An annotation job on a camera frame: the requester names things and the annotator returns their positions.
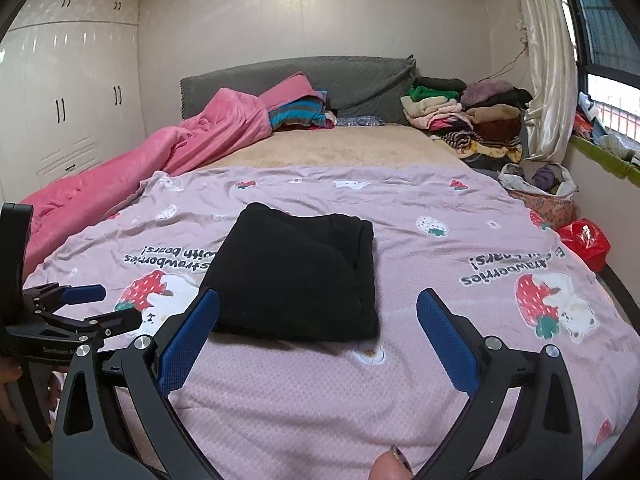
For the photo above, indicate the beige mattress cover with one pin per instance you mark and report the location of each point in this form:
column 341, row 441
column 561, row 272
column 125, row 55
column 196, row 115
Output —
column 383, row 146

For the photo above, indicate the white wardrobe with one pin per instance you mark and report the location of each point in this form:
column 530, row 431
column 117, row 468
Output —
column 70, row 92

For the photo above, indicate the black printed t-shirt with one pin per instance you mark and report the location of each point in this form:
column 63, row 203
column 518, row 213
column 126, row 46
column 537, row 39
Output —
column 300, row 279

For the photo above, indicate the floral laundry basket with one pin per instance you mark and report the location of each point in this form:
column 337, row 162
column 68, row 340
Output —
column 546, row 188

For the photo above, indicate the right hand thumb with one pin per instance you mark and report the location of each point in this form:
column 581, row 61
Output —
column 391, row 465

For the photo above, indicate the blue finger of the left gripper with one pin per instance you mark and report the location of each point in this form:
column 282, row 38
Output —
column 82, row 294

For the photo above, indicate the grey padded headboard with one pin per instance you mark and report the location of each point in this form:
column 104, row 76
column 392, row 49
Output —
column 356, row 85

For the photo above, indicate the cream satin curtain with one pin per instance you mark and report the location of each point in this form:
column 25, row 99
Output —
column 550, row 116

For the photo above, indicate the pile of folded clothes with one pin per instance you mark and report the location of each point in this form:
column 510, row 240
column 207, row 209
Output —
column 482, row 122

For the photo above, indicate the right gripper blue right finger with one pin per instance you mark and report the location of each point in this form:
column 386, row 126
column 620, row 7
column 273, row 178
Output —
column 451, row 337

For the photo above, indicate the striped colourful folded cloth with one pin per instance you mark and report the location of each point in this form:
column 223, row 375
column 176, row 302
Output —
column 306, row 112

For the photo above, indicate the pink plush blanket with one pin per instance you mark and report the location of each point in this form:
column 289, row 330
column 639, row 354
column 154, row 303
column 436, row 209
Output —
column 230, row 120

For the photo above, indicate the lilac strawberry print bedsheet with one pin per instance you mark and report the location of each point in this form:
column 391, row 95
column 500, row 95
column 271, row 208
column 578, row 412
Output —
column 317, row 361

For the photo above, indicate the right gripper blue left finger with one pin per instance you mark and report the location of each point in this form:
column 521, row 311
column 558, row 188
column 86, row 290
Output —
column 181, row 338

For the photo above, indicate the window with grille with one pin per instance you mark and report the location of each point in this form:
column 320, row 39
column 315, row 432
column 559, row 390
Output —
column 606, row 50

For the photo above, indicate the red plastic bag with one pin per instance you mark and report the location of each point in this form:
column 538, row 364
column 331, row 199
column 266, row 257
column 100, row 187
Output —
column 588, row 241

